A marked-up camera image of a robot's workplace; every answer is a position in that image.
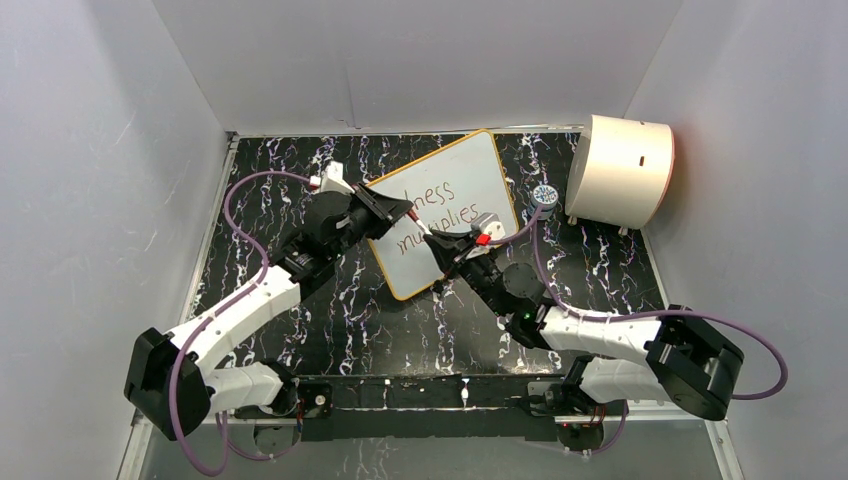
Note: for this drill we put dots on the blue white patterned jar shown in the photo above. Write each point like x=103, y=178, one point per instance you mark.
x=544, y=199

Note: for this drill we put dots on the white cylindrical drum container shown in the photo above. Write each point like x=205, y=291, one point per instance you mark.
x=620, y=172

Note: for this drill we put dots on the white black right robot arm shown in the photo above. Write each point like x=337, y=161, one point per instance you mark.
x=670, y=356

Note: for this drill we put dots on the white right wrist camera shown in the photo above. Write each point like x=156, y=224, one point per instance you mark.
x=486, y=228

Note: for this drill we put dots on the yellow framed whiteboard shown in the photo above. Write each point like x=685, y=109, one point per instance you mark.
x=449, y=188

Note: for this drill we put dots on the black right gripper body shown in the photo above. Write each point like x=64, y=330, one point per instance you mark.
x=480, y=272

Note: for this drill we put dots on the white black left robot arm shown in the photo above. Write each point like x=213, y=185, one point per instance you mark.
x=175, y=378

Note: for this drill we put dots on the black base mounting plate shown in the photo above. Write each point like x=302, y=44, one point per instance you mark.
x=445, y=406

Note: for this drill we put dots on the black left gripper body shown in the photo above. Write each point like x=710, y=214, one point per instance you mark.
x=365, y=222

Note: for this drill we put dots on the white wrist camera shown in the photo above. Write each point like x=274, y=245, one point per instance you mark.
x=486, y=228
x=331, y=179

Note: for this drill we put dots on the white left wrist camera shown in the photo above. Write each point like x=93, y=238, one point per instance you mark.
x=331, y=179

